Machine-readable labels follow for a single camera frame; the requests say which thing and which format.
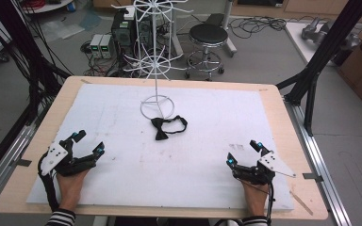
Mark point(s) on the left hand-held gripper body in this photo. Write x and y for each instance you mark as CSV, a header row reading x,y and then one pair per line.
x,y
75,164

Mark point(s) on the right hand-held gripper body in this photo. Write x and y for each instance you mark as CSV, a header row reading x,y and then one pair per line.
x,y
264,166

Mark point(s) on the black bow tie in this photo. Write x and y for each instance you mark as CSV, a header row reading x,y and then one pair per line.
x,y
160,129

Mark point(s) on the person's left hand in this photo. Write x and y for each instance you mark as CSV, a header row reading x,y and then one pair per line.
x,y
70,188

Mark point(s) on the person's right hand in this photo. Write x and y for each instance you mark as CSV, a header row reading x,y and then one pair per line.
x,y
257,197

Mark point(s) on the white foam board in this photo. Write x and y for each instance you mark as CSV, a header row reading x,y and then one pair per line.
x,y
201,147

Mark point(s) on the grey tape strip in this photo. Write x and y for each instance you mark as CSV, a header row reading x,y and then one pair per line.
x,y
311,176
24,162

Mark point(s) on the thin wooden stick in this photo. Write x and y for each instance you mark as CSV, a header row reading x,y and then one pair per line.
x,y
301,203

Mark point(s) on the grey bench power supply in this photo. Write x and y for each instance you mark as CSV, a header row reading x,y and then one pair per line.
x,y
106,46
95,45

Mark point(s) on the clear plastic sheet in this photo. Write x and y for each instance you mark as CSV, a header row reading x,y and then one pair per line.
x,y
62,28

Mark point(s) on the black computer tower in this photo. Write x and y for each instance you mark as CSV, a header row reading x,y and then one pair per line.
x,y
122,34

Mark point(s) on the white desk leg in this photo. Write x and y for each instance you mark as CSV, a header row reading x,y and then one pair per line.
x,y
227,28

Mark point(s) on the black round stool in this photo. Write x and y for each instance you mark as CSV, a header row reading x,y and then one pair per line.
x,y
208,33

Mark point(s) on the round white table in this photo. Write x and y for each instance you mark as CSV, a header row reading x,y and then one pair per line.
x,y
48,7

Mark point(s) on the grey device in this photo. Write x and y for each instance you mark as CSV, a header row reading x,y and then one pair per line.
x,y
323,29

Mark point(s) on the aluminium rail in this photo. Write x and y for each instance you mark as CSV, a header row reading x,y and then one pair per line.
x,y
9,157
320,169

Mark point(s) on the black metal frame strut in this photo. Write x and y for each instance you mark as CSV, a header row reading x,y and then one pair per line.
x,y
336,40

